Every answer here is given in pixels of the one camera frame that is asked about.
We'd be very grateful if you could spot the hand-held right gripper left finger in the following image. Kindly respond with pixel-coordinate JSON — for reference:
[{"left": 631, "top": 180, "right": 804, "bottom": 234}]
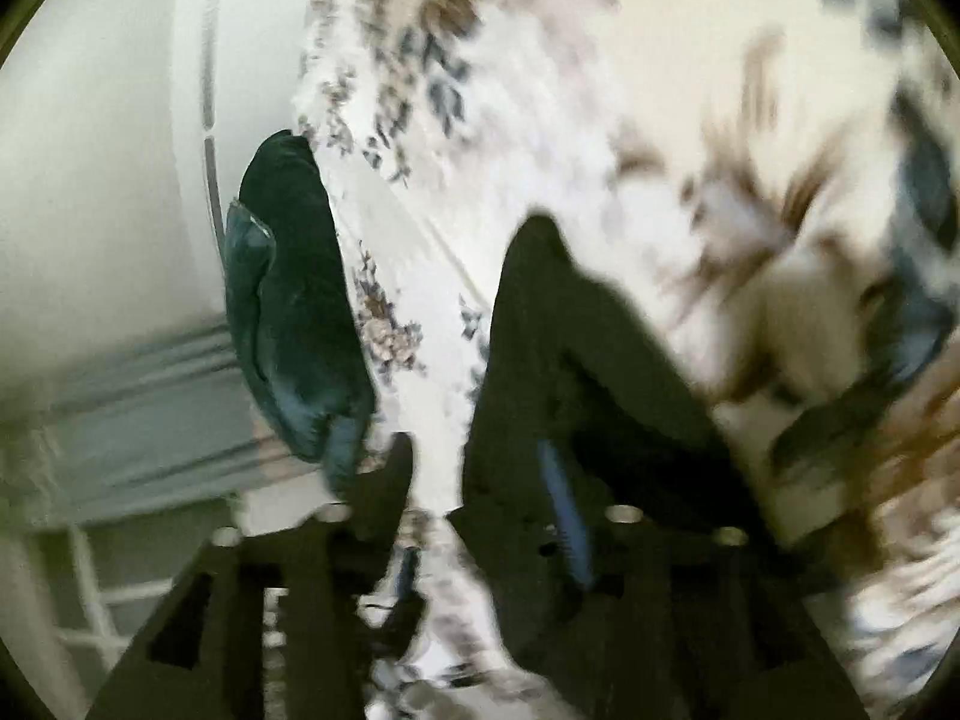
[{"left": 86, "top": 431, "right": 422, "bottom": 720}]

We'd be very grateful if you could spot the dark green blanket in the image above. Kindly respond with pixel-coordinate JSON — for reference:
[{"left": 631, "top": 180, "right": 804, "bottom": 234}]
[{"left": 223, "top": 130, "right": 376, "bottom": 500}]

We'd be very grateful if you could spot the white headboard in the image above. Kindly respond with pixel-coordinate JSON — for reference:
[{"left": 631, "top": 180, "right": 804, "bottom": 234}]
[{"left": 169, "top": 0, "right": 338, "bottom": 331}]

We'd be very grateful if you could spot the dark striped sweater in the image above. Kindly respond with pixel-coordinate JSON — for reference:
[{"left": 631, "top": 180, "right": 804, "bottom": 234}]
[{"left": 448, "top": 214, "right": 758, "bottom": 691}]

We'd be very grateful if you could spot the floral bedspread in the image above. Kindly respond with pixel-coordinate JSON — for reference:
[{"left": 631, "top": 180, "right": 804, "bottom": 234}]
[{"left": 296, "top": 0, "right": 960, "bottom": 720}]

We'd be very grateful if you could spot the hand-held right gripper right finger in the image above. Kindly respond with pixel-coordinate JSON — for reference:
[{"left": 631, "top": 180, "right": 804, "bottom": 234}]
[{"left": 536, "top": 439, "right": 875, "bottom": 720}]

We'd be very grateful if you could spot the grey-green curtain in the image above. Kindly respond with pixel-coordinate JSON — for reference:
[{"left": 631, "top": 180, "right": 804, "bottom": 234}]
[{"left": 22, "top": 322, "right": 301, "bottom": 526}]

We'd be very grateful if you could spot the window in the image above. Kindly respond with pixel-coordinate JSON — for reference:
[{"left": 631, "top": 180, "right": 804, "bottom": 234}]
[{"left": 22, "top": 517, "right": 233, "bottom": 698}]

